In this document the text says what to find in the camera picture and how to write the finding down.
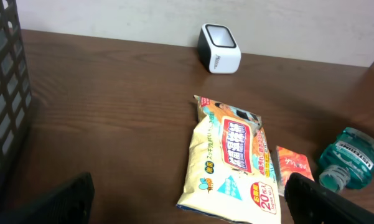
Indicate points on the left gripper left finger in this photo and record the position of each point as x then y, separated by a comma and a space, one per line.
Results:
69, 202

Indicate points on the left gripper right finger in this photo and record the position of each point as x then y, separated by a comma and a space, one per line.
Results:
309, 202

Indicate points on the small orange snack packet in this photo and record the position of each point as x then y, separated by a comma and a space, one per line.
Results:
285, 163

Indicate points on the teal Listerine mouthwash bottle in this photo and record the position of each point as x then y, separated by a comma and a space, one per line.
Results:
348, 162

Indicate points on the yellow snack bag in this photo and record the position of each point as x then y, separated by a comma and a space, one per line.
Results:
230, 173

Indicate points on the white barcode scanner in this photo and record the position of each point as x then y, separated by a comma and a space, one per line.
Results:
218, 50

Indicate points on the grey plastic shopping basket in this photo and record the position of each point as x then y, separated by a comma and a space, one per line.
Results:
15, 93

